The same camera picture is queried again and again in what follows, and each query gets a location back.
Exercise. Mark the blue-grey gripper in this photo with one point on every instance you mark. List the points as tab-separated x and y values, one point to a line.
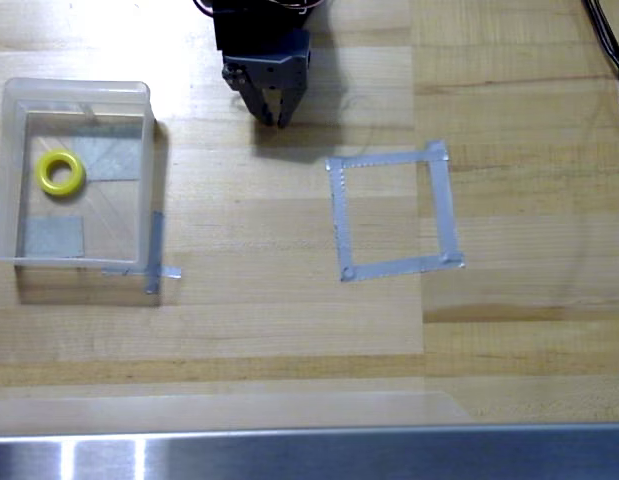
267	75

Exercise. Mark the clear plastic container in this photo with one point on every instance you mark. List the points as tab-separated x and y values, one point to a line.
146	150

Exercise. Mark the grey tape patch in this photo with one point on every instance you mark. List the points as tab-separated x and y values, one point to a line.
114	160
54	237

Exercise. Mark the short grey tape strip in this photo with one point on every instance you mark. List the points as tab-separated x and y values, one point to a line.
155	250
170	272

